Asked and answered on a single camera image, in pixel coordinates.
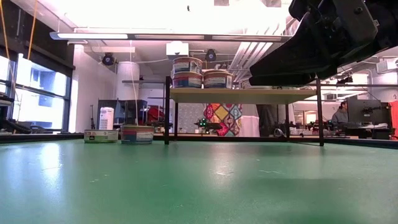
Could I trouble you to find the orange red panel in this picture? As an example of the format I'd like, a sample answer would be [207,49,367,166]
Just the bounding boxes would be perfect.
[388,100,398,128]

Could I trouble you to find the salmon can blue red label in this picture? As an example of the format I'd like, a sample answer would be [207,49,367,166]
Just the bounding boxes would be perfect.
[120,124,155,145]
[203,69,234,89]
[172,57,203,75]
[172,72,203,89]

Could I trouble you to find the white cylinder appliance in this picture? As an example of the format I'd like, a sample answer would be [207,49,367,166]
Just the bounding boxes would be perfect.
[99,106,115,131]

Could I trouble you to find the black metal table frame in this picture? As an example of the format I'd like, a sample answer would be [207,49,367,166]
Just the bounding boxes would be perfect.
[0,132,398,150]

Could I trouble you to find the green table mat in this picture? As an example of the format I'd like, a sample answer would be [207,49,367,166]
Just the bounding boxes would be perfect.
[0,139,398,224]

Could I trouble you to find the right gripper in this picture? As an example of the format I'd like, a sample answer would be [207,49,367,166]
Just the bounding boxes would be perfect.
[250,0,398,77]

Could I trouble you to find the black cabinet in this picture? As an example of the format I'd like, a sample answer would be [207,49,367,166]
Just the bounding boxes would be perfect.
[97,98,149,126]

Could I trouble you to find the white cloth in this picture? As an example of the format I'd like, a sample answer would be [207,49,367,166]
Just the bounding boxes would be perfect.
[241,115,261,138]

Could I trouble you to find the colourful patchwork quilt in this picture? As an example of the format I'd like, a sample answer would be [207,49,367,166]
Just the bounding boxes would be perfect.
[203,103,244,138]

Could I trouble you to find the white ceiling box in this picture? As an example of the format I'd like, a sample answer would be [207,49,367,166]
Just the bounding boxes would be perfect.
[165,42,190,58]

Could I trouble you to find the orange hanging strap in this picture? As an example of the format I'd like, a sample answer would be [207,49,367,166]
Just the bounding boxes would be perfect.
[27,0,39,60]
[0,0,10,60]

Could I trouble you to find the wooden shelf black metal legs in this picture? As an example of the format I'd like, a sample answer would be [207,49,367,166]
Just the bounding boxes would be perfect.
[164,76,325,147]

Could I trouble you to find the red fabric object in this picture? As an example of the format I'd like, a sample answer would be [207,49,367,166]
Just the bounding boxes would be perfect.
[146,105,164,125]

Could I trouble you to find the person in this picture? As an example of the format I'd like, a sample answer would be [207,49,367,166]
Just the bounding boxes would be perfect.
[330,100,349,126]

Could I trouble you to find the dark hanging cloth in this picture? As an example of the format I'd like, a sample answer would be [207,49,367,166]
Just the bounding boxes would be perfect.
[256,104,279,129]

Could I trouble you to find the black background monitor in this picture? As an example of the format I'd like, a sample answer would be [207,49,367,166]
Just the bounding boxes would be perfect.
[346,98,390,126]

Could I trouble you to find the dark window frame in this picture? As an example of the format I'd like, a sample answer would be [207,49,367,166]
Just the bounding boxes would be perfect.
[0,58,75,131]

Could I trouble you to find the white round column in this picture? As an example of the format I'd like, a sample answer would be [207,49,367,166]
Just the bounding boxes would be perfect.
[116,61,141,101]

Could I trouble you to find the long ceiling light bar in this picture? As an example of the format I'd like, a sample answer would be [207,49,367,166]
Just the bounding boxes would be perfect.
[49,30,292,43]

